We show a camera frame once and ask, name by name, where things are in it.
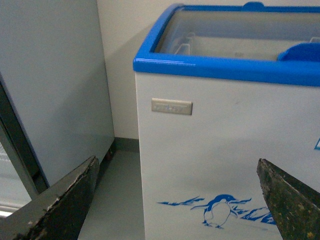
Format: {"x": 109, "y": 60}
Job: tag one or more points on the silver brand nameplate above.
{"x": 169, "y": 106}

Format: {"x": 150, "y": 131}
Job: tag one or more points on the glass sliding freezer lid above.
{"x": 286, "y": 28}

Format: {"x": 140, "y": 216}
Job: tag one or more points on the white chest freezer blue rim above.
{"x": 199, "y": 172}

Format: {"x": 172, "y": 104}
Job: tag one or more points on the blue lid handle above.
{"x": 306, "y": 52}
{"x": 253, "y": 6}

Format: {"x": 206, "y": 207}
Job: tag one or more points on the blue rear lid handle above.
{"x": 253, "y": 6}

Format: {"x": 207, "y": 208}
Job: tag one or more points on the white wire freezer basket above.
{"x": 235, "y": 48}

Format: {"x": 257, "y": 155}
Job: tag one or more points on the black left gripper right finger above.
{"x": 294, "y": 206}

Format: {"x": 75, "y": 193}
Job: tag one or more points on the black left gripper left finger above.
{"x": 59, "y": 212}

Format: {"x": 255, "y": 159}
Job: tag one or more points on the tall grey upright fridge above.
{"x": 52, "y": 69}

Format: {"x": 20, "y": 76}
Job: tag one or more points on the blue white info sticker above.
{"x": 317, "y": 146}

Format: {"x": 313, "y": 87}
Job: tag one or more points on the blue front lid handle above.
{"x": 306, "y": 52}

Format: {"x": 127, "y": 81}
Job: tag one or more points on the brown rear fridge caster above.
{"x": 109, "y": 155}

